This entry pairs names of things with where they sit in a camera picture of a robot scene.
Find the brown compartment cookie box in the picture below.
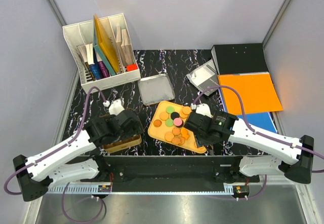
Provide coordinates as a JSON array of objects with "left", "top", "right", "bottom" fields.
[{"left": 102, "top": 125, "right": 144, "bottom": 154}]

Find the yellow cookie tray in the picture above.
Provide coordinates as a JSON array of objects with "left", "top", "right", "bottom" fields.
[{"left": 148, "top": 101, "right": 207, "bottom": 154}]

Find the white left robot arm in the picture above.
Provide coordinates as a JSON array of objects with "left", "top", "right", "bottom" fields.
[{"left": 13, "top": 109, "right": 144, "bottom": 202}]

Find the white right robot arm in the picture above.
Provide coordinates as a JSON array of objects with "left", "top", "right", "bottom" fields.
[{"left": 184, "top": 111, "right": 314, "bottom": 184}]

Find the pink macaron cookie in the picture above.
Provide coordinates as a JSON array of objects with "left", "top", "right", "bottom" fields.
[{"left": 173, "top": 118, "right": 183, "bottom": 127}]

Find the black sandwich cookie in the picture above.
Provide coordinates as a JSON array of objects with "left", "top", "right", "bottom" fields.
[{"left": 170, "top": 111, "right": 180, "bottom": 120}]

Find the green macaron cookie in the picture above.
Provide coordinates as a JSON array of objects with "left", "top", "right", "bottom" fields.
[{"left": 166, "top": 106, "right": 175, "bottom": 114}]

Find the blue folder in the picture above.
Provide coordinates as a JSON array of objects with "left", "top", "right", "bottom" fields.
[{"left": 246, "top": 112, "right": 277, "bottom": 133}]

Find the grey booklet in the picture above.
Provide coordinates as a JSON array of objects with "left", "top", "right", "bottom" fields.
[{"left": 186, "top": 59, "right": 218, "bottom": 96}]

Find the orange folder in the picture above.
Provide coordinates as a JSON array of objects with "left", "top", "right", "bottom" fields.
[{"left": 218, "top": 72, "right": 283, "bottom": 114}]

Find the silver tin lid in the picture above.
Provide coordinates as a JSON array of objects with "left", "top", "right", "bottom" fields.
[{"left": 138, "top": 73, "right": 175, "bottom": 106}]

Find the black binder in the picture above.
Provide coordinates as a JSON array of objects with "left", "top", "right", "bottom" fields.
[{"left": 211, "top": 43, "right": 269, "bottom": 75}]

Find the white file organizer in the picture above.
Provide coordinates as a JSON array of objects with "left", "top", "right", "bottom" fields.
[{"left": 62, "top": 13, "right": 141, "bottom": 93}]

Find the yellow folder in organizer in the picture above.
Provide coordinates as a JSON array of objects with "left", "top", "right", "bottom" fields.
[{"left": 93, "top": 14, "right": 119, "bottom": 76}]

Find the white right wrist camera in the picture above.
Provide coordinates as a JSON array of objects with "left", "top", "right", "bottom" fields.
[{"left": 195, "top": 103, "right": 212, "bottom": 118}]

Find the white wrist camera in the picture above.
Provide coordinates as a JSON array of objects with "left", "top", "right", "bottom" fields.
[
  {"left": 108, "top": 98, "right": 125, "bottom": 116},
  {"left": 195, "top": 103, "right": 212, "bottom": 118}
]

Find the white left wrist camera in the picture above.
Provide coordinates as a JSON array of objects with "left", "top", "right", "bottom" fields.
[{"left": 108, "top": 98, "right": 125, "bottom": 116}]

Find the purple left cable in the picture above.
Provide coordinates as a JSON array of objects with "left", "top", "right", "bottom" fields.
[{"left": 4, "top": 86, "right": 109, "bottom": 221}]

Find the purple cable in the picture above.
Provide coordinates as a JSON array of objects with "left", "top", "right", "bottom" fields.
[
  {"left": 4, "top": 86, "right": 109, "bottom": 221},
  {"left": 191, "top": 85, "right": 324, "bottom": 201}
]

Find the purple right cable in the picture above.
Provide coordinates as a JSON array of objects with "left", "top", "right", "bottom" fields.
[{"left": 191, "top": 85, "right": 324, "bottom": 201}]

